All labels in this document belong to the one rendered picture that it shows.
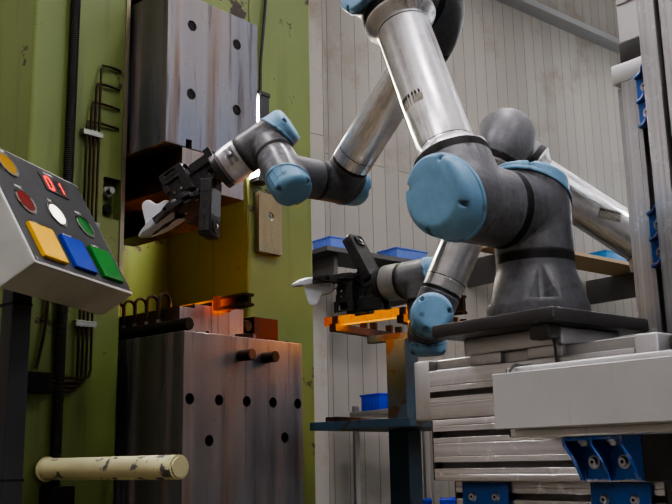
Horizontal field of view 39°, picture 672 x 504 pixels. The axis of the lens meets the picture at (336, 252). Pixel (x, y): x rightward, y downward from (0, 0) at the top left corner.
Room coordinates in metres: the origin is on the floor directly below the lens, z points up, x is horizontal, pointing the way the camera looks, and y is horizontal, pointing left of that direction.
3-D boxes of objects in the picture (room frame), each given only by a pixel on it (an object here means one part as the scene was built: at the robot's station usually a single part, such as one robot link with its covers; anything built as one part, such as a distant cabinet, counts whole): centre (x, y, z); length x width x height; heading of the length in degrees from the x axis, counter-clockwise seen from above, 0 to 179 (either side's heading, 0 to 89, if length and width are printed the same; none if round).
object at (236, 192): (2.36, 0.45, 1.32); 0.42 x 0.20 x 0.10; 49
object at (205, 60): (2.40, 0.43, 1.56); 0.42 x 0.39 x 0.40; 49
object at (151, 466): (1.91, 0.46, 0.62); 0.44 x 0.05 x 0.05; 49
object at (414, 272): (1.85, -0.18, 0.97); 0.11 x 0.08 x 0.09; 49
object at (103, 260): (1.81, 0.45, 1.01); 0.07 x 0.05 x 0.07; 164
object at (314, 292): (1.97, 0.05, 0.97); 0.09 x 0.03 x 0.06; 85
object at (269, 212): (2.55, 0.19, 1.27); 0.09 x 0.02 x 0.17; 139
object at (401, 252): (6.48, -0.47, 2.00); 0.30 x 0.21 x 0.10; 130
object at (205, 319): (2.36, 0.45, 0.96); 0.42 x 0.20 x 0.09; 49
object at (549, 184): (1.37, -0.29, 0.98); 0.13 x 0.12 x 0.14; 127
